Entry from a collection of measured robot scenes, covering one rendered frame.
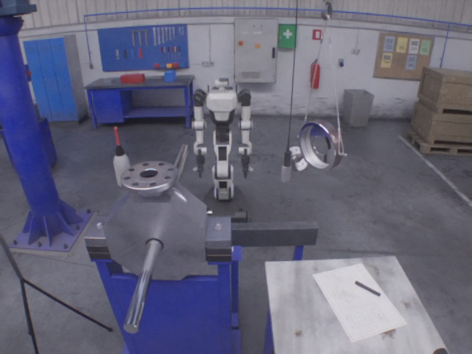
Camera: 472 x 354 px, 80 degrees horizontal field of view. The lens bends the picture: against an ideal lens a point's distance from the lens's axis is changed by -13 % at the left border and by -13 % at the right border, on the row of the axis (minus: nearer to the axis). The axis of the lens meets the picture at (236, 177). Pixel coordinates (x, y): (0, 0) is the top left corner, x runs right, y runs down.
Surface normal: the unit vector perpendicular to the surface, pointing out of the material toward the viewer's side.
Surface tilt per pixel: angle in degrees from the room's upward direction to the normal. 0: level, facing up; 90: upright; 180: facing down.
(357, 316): 0
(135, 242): 90
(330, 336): 0
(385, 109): 90
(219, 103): 90
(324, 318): 0
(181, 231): 90
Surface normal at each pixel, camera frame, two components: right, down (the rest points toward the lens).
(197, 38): -0.01, 0.48
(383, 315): 0.00, -0.88
